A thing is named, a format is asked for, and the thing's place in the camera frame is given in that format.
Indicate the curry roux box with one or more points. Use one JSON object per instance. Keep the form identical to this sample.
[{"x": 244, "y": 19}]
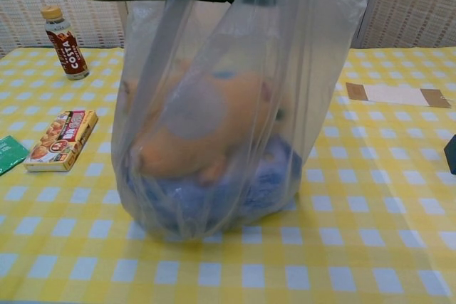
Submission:
[{"x": 60, "y": 140}]

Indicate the yellow plush toy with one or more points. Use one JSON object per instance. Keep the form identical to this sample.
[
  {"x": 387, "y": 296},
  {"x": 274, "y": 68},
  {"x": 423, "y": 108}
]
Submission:
[{"x": 213, "y": 126}]

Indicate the bamboo folding screen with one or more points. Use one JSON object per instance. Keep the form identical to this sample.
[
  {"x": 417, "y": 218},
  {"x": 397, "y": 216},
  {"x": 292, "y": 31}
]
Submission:
[{"x": 409, "y": 5}]

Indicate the paper card with brown ends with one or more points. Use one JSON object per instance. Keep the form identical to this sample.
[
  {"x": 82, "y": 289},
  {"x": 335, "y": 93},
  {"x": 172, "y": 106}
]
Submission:
[{"x": 395, "y": 94}]

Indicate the Costa coffee bottle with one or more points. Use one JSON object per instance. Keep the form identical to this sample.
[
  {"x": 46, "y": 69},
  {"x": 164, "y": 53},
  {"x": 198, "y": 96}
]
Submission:
[{"x": 67, "y": 55}]

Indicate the clear plastic bag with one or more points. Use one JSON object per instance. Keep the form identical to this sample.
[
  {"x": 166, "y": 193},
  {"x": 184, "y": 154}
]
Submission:
[{"x": 313, "y": 51}]

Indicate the blue building block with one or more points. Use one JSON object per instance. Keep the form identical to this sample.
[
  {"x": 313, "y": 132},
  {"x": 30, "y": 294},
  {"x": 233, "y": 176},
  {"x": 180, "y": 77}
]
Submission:
[{"x": 451, "y": 156}]

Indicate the yellow white checkered tablecloth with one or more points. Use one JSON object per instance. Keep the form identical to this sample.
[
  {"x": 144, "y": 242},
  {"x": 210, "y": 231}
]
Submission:
[{"x": 356, "y": 211}]

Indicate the green sachet packet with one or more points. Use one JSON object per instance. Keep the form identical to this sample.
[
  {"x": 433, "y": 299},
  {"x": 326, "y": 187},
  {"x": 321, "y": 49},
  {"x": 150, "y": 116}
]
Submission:
[{"x": 10, "y": 154}]

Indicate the blue snack packet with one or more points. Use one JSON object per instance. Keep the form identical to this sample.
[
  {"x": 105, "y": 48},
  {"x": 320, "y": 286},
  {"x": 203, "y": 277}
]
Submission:
[{"x": 270, "y": 183}]

